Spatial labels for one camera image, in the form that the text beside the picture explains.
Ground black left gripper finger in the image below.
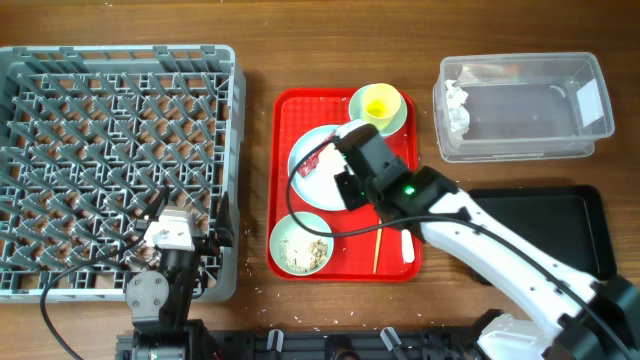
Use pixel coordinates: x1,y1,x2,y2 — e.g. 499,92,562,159
138,185,170,220
213,192,235,247

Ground white round plate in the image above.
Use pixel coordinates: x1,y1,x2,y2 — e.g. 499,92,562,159
288,119,365,211

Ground red snack wrapper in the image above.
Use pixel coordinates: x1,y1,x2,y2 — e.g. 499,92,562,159
298,136,343,178

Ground light green food bowl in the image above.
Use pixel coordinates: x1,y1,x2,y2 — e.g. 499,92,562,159
268,215,334,277

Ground yellow plastic cup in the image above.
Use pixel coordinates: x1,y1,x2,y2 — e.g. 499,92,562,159
361,83,402,130

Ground rice and nut scraps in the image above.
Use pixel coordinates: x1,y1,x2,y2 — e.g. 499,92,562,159
280,234,329,273

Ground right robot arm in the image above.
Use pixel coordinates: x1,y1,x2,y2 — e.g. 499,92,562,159
332,122,639,359

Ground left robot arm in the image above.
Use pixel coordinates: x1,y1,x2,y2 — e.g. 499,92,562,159
115,186,235,360

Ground grey dishwasher rack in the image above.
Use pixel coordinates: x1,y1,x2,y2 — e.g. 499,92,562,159
1,44,246,303

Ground wooden chopstick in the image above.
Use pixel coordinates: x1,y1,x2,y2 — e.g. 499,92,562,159
372,227,383,274

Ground red plastic tray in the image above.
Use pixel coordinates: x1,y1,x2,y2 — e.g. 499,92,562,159
266,88,422,282

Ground white plastic fork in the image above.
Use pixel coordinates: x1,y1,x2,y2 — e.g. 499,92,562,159
401,229,415,264

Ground crumpled white tissue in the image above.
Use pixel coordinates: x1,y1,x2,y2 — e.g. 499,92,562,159
445,80,470,145

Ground clear plastic bin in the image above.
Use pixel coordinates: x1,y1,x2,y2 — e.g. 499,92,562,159
432,52,615,163

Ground black tray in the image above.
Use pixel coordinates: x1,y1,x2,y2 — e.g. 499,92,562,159
469,185,618,281

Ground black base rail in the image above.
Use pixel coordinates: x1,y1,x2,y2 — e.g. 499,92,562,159
211,326,487,360

